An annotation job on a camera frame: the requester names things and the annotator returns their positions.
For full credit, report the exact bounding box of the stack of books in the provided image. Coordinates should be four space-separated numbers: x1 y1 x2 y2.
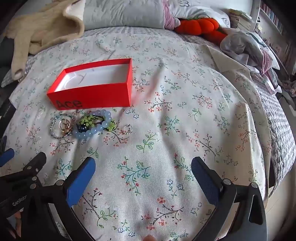
228 8 255 33

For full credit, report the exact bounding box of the green beaded hair tie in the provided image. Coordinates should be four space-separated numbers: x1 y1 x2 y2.
80 115 116 131

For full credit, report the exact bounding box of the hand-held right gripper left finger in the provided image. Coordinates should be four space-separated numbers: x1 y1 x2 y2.
30 157 96 241

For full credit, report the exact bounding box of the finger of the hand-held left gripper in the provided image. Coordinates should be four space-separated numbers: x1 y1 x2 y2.
0 152 47 200
0 136 15 168

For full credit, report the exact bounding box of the crumpled grey white clothing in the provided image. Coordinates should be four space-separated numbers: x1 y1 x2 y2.
220 30 281 93

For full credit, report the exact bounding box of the red cardboard box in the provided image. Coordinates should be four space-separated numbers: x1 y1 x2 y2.
47 58 133 110

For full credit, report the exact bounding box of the dark patterned cloth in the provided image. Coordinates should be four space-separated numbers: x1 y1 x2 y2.
281 79 296 98

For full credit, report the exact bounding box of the white printed pillow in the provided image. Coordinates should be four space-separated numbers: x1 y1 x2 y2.
162 0 232 30

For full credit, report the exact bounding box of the beige fleece blanket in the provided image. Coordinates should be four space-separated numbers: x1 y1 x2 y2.
5 0 86 80

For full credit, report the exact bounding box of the clear crystal bead bracelet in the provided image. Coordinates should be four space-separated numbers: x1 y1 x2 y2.
50 116 70 139

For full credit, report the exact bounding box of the grey pillow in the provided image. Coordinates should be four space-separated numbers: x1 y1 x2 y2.
82 0 166 30

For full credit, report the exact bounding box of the person's left hand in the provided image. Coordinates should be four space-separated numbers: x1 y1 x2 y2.
6 212 25 233

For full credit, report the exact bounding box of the floral bed sheet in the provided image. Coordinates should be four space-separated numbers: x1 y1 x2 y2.
5 28 272 241

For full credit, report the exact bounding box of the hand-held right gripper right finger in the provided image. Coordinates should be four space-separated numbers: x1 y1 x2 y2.
191 156 267 241

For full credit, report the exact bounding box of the light blue bead bracelet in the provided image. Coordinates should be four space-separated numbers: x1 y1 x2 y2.
73 110 112 139

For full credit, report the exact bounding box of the black cardboard box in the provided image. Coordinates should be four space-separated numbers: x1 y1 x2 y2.
0 97 16 137

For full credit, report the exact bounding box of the white bookshelf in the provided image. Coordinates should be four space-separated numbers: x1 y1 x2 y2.
253 0 296 61

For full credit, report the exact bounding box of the orange pumpkin plush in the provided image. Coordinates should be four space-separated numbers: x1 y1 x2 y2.
174 17 228 42

